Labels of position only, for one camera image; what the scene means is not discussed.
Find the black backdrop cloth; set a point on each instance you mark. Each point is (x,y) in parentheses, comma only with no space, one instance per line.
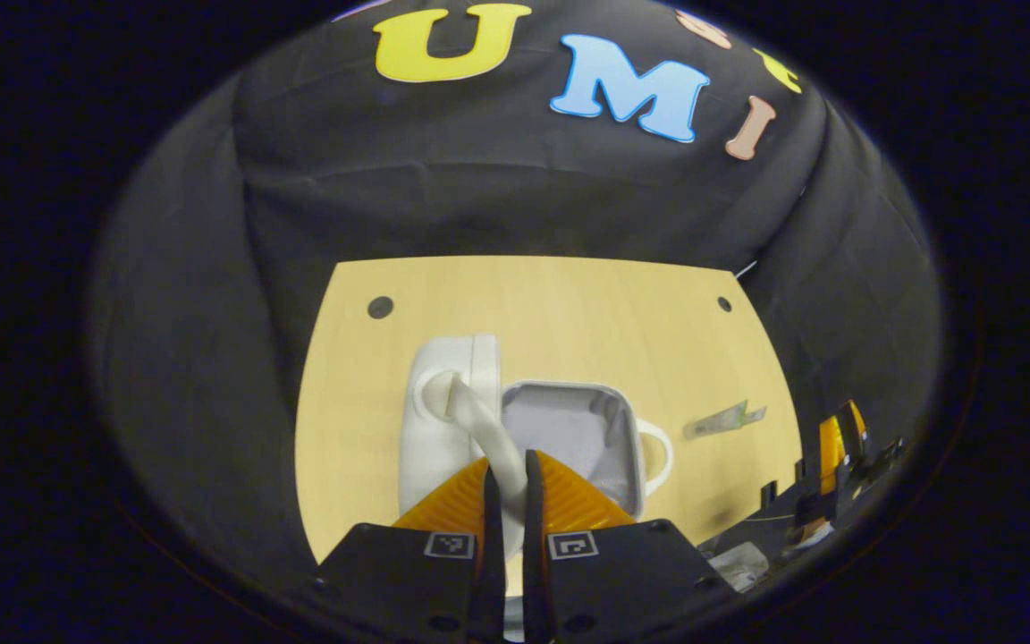
(479,179)

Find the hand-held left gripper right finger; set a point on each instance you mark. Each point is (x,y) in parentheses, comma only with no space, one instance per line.
(535,555)

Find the grey green cosmetic tube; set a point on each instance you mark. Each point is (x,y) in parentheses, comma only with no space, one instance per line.
(725,419)

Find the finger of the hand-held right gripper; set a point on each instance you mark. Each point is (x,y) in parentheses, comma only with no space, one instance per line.
(856,438)
(830,456)

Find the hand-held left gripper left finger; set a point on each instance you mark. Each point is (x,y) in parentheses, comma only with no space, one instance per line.
(490,555)

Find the white suitcase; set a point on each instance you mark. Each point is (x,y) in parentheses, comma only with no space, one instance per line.
(569,429)

